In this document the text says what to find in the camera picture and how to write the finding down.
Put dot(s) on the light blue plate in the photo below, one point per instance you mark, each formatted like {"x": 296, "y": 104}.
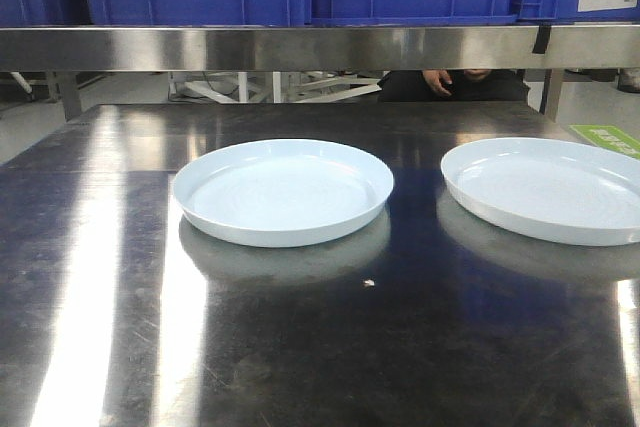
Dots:
{"x": 282, "y": 193}
{"x": 552, "y": 190}

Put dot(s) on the person in black clothes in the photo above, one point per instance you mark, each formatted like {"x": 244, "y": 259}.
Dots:
{"x": 452, "y": 85}

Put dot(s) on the black tape strip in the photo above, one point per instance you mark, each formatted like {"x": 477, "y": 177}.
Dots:
{"x": 542, "y": 39}

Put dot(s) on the green floor sign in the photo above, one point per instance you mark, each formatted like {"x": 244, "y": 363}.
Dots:
{"x": 608, "y": 137}

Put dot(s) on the white metal frame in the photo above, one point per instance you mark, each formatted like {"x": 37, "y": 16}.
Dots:
{"x": 235, "y": 87}

